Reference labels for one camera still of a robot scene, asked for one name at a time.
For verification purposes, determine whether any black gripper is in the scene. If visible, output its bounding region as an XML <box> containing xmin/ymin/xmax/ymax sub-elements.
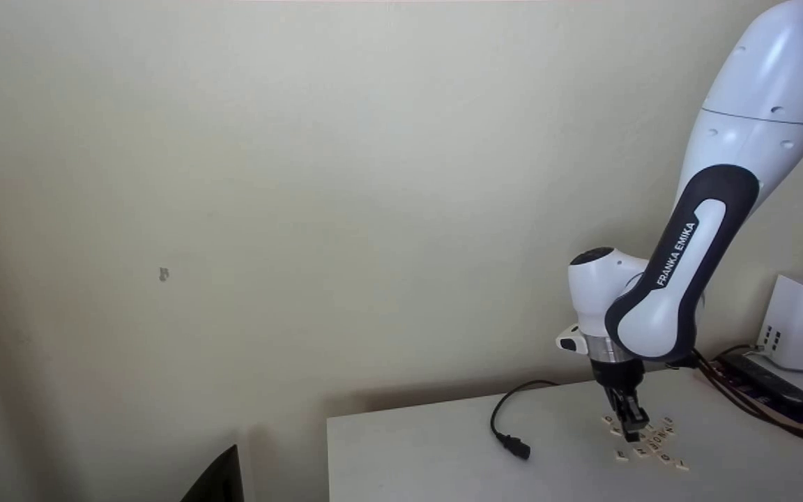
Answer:
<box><xmin>591</xmin><ymin>357</ymin><xmax>654</xmax><ymax>443</ymax></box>

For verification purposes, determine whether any black power cable with plug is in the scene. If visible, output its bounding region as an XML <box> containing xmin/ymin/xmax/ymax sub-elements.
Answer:
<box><xmin>489</xmin><ymin>376</ymin><xmax>560</xmax><ymax>463</ymax></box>

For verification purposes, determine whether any dark chair corner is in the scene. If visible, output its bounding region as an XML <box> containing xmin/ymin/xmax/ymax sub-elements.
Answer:
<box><xmin>180</xmin><ymin>443</ymin><xmax>244</xmax><ymax>502</ymax></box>

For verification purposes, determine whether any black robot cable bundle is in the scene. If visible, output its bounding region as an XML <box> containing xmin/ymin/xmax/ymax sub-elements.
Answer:
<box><xmin>693</xmin><ymin>350</ymin><xmax>803</xmax><ymax>454</ymax></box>

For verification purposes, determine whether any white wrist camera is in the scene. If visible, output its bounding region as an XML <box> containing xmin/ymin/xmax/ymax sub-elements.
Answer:
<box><xmin>552</xmin><ymin>325</ymin><xmax>594</xmax><ymax>364</ymax></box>

